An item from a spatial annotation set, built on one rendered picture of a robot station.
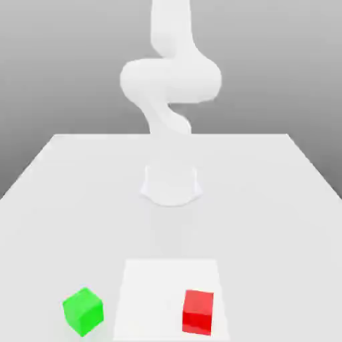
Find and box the small green cube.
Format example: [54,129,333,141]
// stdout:
[61,287,104,338]

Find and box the small red cube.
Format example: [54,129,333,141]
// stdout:
[182,289,215,337]

